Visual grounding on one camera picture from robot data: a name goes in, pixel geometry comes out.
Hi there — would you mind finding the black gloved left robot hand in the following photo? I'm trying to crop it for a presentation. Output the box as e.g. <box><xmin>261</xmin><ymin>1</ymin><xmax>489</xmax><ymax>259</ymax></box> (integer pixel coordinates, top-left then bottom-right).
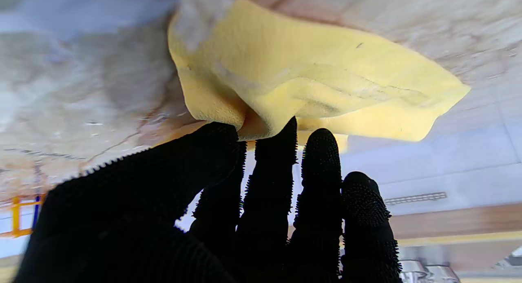
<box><xmin>12</xmin><ymin>117</ymin><xmax>402</xmax><ymax>283</ymax></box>

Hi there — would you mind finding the yellow microfibre cloth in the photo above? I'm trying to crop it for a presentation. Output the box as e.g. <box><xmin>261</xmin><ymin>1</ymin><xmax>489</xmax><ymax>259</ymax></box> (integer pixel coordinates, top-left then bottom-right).
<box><xmin>167</xmin><ymin>0</ymin><xmax>471</xmax><ymax>153</ymax></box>

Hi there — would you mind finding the orange test tube rack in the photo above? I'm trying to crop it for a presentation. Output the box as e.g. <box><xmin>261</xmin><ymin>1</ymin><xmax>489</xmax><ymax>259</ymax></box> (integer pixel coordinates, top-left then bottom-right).
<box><xmin>0</xmin><ymin>193</ymin><xmax>46</xmax><ymax>239</ymax></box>

